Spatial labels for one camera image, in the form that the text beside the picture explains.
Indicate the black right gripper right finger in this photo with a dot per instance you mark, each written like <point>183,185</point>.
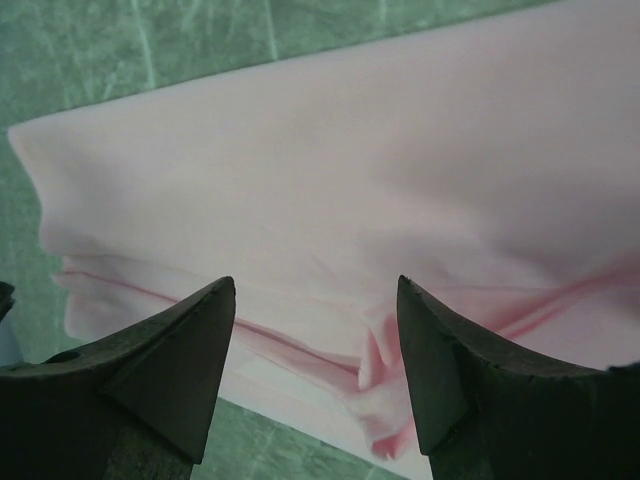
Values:
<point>487,408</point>

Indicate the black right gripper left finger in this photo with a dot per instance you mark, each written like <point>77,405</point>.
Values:
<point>136,404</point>

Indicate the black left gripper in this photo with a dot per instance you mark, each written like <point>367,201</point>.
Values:
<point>6,298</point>

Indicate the pink t shirt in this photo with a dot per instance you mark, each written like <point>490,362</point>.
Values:
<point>495,163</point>

